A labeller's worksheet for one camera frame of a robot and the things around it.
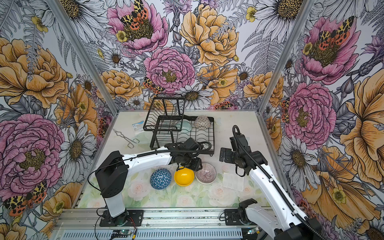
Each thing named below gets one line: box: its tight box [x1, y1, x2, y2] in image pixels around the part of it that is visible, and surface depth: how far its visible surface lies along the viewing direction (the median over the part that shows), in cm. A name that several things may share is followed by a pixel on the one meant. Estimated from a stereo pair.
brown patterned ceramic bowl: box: [194, 115, 211, 130], surface depth 113 cm
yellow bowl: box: [174, 166, 195, 187], surface depth 86 cm
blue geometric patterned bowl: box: [149, 168, 172, 190], surface depth 87 cm
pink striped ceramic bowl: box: [195, 162, 217, 185], surface depth 87 cm
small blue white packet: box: [132, 120, 144, 134], surface depth 114 cm
